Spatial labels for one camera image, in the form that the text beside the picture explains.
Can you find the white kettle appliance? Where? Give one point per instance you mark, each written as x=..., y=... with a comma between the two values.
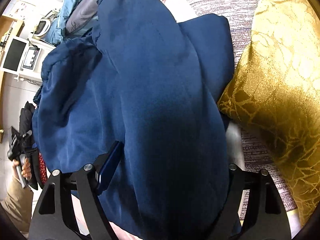
x=42, y=28

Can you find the pink polka dot bedsheet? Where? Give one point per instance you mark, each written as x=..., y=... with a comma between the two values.
x=175, y=7

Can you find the white tablet screen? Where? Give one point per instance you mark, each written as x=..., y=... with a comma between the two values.
x=14, y=54

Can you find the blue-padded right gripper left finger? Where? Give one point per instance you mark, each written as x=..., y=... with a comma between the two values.
x=54, y=216

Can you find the gold satin pillow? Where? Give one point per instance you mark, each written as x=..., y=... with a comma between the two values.
x=274, y=93

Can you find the person's left hand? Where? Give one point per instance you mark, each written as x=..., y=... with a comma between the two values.
x=26, y=169

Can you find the red patterned garment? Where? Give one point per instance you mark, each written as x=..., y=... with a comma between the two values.
x=42, y=170

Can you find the wooden cubby shelf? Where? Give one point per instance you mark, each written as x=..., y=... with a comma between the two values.
x=10, y=27

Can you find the wall poster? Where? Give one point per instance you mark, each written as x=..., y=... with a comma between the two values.
x=22, y=10

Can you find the black quilted jacket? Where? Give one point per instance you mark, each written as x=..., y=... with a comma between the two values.
x=25, y=124

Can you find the navy blue padded jacket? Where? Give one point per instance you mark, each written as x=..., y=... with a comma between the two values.
x=141, y=78

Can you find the white machine with control panel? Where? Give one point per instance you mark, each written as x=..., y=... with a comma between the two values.
x=32, y=60

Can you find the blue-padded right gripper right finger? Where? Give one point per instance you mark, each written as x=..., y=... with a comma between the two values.
x=265, y=216

